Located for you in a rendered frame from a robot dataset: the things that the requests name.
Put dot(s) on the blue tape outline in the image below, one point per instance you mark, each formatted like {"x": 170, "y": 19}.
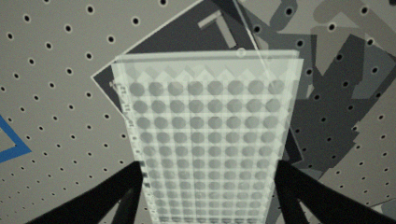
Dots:
{"x": 18, "y": 150}

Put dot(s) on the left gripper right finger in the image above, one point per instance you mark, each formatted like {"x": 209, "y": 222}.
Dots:
{"x": 327, "y": 205}

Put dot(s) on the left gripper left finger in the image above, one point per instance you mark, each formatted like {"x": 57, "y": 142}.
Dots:
{"x": 92, "y": 206}

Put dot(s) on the grey perforated base plate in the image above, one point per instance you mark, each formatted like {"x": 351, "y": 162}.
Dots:
{"x": 344, "y": 117}

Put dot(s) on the clear well plate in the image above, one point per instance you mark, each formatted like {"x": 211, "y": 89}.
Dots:
{"x": 208, "y": 101}

